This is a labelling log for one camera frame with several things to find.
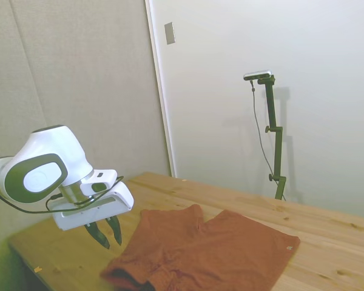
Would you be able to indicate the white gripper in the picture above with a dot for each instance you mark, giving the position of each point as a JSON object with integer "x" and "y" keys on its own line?
{"x": 121, "y": 200}

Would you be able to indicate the rust red shorts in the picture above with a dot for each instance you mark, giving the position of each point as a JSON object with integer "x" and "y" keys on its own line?
{"x": 200, "y": 257}

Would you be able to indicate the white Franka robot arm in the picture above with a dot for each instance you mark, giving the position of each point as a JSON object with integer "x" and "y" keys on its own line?
{"x": 54, "y": 145}

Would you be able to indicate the white door frame trim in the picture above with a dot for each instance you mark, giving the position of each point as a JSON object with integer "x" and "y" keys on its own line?
{"x": 157, "y": 75}

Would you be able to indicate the dark green camera stand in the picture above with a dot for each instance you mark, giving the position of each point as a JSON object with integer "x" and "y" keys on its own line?
{"x": 271, "y": 106}

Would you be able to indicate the grey wall plate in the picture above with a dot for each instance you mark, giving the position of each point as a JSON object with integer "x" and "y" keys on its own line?
{"x": 170, "y": 33}

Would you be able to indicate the silver exterior camera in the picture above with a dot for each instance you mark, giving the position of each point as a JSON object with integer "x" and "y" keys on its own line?
{"x": 258, "y": 75}

